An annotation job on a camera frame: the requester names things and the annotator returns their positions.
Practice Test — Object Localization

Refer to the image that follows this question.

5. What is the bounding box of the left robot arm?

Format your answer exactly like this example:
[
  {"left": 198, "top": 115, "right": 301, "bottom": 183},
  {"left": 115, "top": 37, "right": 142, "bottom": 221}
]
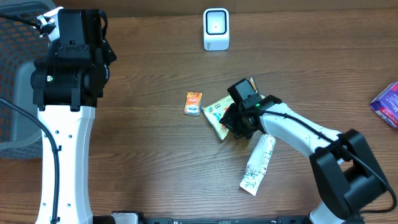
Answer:
[{"left": 30, "top": 7, "right": 116, "bottom": 223}]

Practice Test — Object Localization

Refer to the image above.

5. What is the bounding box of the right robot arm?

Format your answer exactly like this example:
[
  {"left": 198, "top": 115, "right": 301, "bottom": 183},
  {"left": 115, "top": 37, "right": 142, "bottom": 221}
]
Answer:
[{"left": 220, "top": 78, "right": 397, "bottom": 223}]

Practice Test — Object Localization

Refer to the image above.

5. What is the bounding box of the grey plastic mesh basket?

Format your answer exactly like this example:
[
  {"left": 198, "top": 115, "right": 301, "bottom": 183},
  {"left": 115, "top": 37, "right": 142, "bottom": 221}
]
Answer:
[{"left": 1, "top": 0, "right": 55, "bottom": 159}]

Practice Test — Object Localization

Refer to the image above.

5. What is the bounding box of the small orange box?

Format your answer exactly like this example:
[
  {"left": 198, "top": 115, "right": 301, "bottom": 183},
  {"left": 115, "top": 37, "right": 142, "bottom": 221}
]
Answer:
[{"left": 184, "top": 91, "right": 203, "bottom": 116}]

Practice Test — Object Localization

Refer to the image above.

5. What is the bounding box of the gold wet wipes pack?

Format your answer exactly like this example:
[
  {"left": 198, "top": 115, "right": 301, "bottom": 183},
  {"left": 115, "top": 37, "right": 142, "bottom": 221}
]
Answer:
[{"left": 202, "top": 78, "right": 264, "bottom": 140}]

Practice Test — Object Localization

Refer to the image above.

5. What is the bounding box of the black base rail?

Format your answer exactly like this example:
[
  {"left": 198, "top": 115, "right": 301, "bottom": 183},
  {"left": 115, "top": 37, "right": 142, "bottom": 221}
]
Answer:
[{"left": 93, "top": 211, "right": 312, "bottom": 224}]

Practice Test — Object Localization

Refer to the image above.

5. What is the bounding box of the white barcode scanner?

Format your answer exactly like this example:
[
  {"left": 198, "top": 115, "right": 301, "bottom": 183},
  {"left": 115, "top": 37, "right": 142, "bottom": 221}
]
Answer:
[{"left": 203, "top": 7, "right": 230, "bottom": 51}]

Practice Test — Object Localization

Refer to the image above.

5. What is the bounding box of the red purple snack packet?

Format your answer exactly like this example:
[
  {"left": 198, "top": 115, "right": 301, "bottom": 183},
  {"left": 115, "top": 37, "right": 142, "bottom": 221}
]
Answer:
[{"left": 369, "top": 82, "right": 397, "bottom": 129}]

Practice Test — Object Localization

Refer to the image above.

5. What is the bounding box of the white floral tube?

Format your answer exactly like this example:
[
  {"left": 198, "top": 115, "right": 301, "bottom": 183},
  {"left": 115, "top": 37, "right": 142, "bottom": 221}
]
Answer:
[{"left": 239, "top": 134, "right": 276, "bottom": 196}]

